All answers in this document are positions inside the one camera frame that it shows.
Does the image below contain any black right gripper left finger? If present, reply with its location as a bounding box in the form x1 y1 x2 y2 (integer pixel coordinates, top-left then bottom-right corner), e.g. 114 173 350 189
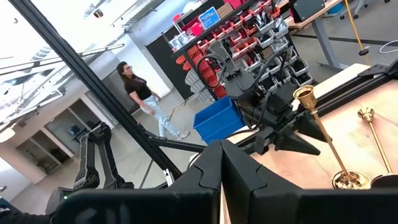
54 139 223 224

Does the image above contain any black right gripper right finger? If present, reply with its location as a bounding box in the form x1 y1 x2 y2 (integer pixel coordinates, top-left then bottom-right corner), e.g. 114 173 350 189
222 139 398 224

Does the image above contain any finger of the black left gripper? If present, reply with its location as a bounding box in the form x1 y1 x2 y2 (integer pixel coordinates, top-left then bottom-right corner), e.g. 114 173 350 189
297 110 332 142
275 126 321 156

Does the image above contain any medium gold candlestick holder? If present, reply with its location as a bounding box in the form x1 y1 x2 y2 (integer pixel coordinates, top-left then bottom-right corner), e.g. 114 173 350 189
293 85 372 190

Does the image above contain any blue plastic bin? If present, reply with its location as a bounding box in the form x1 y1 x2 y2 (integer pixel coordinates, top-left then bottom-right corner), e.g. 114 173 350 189
192 95 247 146

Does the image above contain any shelf rack with bins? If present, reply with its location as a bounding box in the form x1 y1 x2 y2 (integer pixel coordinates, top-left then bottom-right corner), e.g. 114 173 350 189
170 0 315 103

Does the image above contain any desk with grey legs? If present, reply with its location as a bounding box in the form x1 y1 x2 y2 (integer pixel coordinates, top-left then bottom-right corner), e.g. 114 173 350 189
285 0 351 72

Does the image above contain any black monitor back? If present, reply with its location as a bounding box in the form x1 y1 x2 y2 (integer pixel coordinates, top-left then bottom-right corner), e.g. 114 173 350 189
288 0 326 23

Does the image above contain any cardboard box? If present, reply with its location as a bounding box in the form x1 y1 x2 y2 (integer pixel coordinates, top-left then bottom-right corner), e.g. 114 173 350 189
216 2 234 19

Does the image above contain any blue sign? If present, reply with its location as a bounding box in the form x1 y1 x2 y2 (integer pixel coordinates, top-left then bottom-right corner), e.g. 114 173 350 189
198 6 222 30

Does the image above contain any person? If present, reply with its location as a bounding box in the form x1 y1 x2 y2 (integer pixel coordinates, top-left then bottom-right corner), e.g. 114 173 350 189
116 60 191 141

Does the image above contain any yellow cord with black weight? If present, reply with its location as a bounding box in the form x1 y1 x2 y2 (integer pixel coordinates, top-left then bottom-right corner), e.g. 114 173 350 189
343 0 371 57

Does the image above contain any white floor cable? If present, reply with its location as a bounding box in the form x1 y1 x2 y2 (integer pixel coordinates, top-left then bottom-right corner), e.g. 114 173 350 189
378 39 398 55

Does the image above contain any black aluminium table frame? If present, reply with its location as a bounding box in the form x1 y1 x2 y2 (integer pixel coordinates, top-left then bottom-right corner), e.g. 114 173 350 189
8 0 398 190

